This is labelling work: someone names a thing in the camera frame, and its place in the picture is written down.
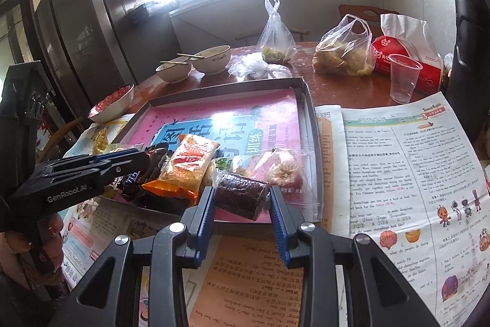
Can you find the plastic bag of yellow food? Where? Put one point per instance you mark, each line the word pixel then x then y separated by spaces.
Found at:
pixel 340 55

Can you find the small orange capped bottle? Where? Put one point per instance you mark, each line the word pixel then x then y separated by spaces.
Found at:
pixel 447 72

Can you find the black thermos bottle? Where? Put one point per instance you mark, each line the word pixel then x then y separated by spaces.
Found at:
pixel 471 62

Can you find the person's left hand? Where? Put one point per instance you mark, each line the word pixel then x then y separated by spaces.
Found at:
pixel 55 241

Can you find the pink and blue book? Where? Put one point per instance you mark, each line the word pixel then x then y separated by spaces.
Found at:
pixel 229 108

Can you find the colourful newspaper with green border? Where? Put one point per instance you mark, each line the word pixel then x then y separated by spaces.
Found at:
pixel 115 219

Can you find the wooden chair with cutout back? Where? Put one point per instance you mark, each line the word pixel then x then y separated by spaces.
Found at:
pixel 356 11

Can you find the blue cookie packet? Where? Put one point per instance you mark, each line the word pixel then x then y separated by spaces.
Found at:
pixel 132 183

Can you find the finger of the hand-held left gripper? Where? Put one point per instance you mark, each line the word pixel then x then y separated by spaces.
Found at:
pixel 130 165
pixel 115 156

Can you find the dark brown roll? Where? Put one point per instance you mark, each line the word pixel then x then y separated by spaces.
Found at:
pixel 241 195

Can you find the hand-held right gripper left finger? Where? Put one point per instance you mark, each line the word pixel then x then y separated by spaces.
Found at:
pixel 203 227

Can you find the red tissue pack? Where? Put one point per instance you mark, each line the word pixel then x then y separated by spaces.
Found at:
pixel 390 43

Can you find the dark steel refrigerator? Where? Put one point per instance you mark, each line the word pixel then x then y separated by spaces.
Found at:
pixel 84 16

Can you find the clear candy packet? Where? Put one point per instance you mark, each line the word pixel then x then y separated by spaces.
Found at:
pixel 283 170

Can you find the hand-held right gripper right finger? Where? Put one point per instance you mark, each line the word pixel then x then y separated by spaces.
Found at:
pixel 279 227

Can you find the small white bowl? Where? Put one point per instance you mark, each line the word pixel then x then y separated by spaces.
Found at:
pixel 174 74

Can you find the white newspaper with cartoon figures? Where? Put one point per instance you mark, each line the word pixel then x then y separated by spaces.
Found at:
pixel 402 166

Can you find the clear green print snack packet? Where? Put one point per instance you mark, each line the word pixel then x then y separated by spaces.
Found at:
pixel 229 166

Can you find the dark brown shiny snack packet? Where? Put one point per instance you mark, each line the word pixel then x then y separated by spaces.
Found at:
pixel 157 158

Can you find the wooden chopsticks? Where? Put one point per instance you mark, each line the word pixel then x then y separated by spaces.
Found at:
pixel 174 63
pixel 191 54

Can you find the grey cardboard box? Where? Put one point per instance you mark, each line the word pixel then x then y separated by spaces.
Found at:
pixel 312 143

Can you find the crumpled white plastic bag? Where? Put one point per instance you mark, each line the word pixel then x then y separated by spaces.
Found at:
pixel 256 67

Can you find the curved wooden chair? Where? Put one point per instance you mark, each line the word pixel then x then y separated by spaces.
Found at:
pixel 65 131

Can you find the clear plastic cup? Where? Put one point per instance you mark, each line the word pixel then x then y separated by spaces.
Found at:
pixel 404 82

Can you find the orange rice cracker packet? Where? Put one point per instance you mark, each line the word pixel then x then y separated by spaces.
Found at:
pixel 187 162

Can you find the large white bowl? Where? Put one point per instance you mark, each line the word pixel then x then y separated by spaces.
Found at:
pixel 212 62

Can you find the red patterned bowl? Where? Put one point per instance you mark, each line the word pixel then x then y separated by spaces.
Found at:
pixel 113 106

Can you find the tall tied clear plastic bag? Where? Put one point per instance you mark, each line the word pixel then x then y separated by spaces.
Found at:
pixel 276 39

